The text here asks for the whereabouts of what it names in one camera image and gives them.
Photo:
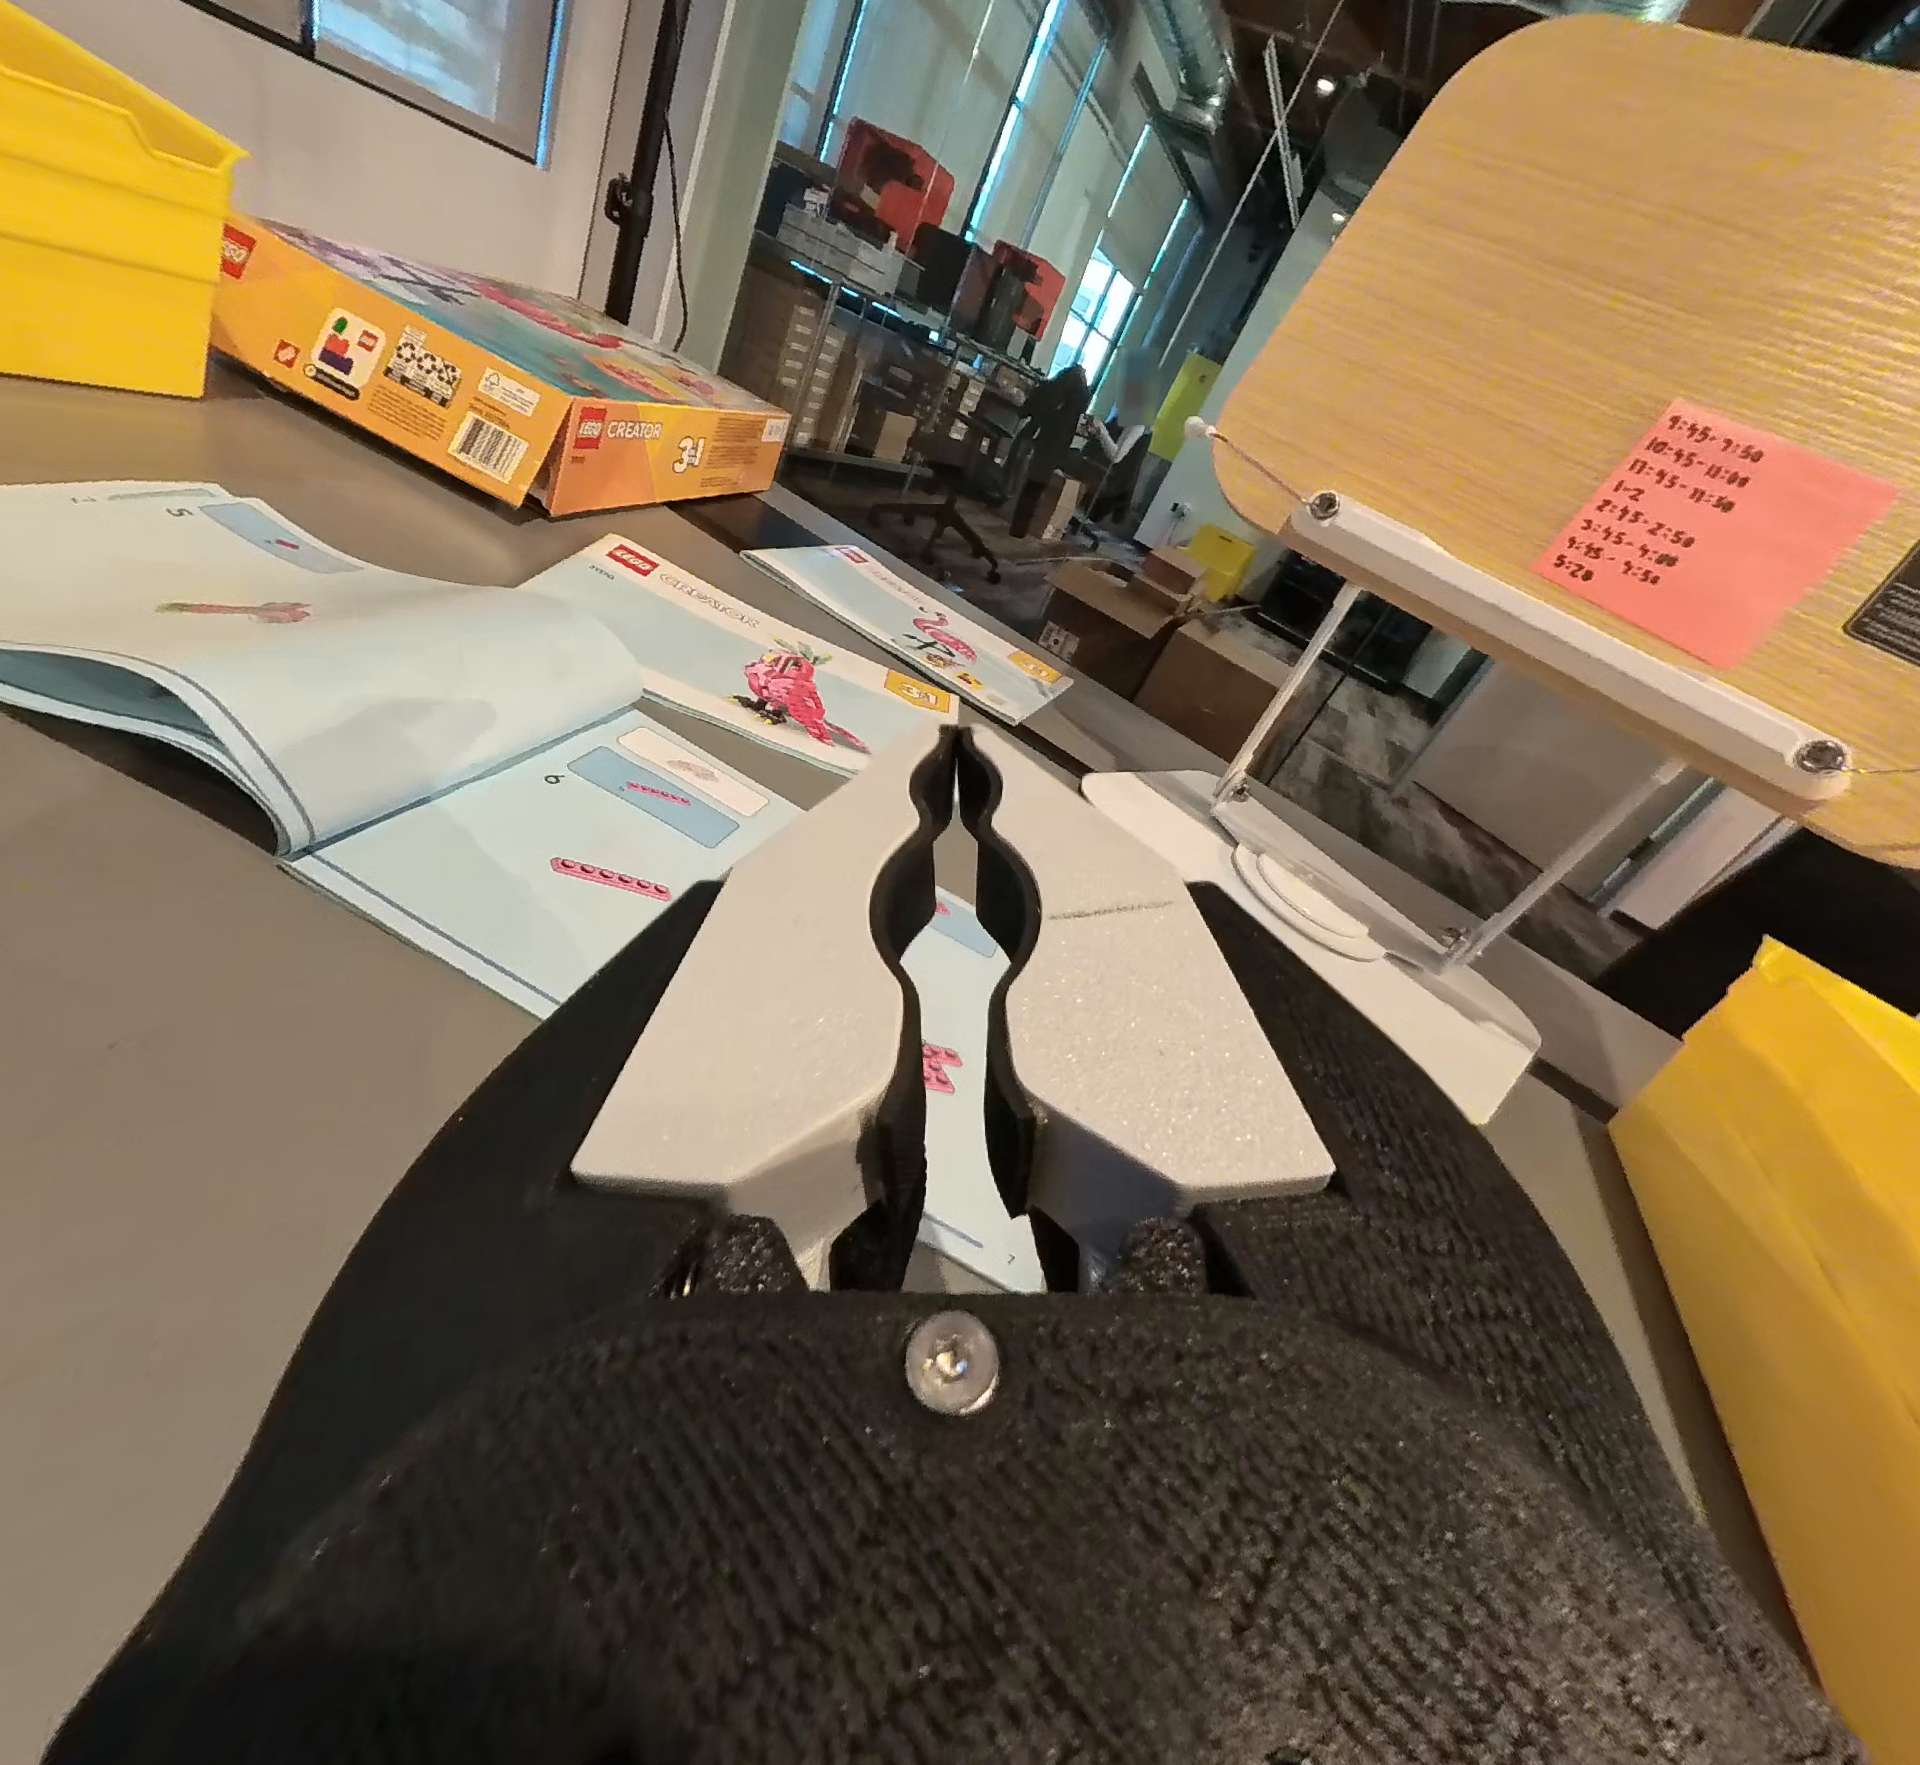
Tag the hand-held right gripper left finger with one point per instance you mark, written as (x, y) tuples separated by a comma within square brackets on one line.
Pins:
[(752, 1046)]

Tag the black office chair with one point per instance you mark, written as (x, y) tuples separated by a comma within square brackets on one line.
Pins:
[(1054, 424)]

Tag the yellow plastic bin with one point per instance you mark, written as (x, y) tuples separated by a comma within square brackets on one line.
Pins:
[(90, 234), (1785, 1270)]

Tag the yellow green panel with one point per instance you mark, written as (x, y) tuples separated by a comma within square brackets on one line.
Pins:
[(1184, 407)]

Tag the light blue instruction booklet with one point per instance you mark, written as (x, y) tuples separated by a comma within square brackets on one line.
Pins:
[(374, 686)]

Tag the pink sticky note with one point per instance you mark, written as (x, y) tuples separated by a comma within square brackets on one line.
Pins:
[(1712, 527)]

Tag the wooden book stand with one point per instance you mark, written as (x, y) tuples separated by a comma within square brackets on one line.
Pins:
[(1574, 264)]

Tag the black stand pole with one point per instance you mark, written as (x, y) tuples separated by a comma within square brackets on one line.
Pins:
[(619, 201)]

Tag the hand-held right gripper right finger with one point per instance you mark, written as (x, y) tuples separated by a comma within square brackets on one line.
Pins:
[(1170, 1046)]

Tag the instruction booklet with pink bird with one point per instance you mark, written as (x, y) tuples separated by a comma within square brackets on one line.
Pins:
[(704, 642)]

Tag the black label sticker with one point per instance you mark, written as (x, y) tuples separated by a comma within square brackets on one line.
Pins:
[(1890, 611)]

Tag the instruction booklet with flamingo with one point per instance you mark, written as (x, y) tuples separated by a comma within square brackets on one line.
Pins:
[(899, 611)]

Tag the orange brick set box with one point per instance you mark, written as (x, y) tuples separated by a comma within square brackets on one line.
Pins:
[(450, 371)]

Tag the red 3D printer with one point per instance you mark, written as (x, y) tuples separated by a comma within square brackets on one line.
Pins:
[(1014, 288), (894, 184)]

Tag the small yellow container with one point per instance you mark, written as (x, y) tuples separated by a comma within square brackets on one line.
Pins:
[(1232, 561)]

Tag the cardboard box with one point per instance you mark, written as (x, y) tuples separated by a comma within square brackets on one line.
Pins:
[(1111, 642), (1232, 686)]

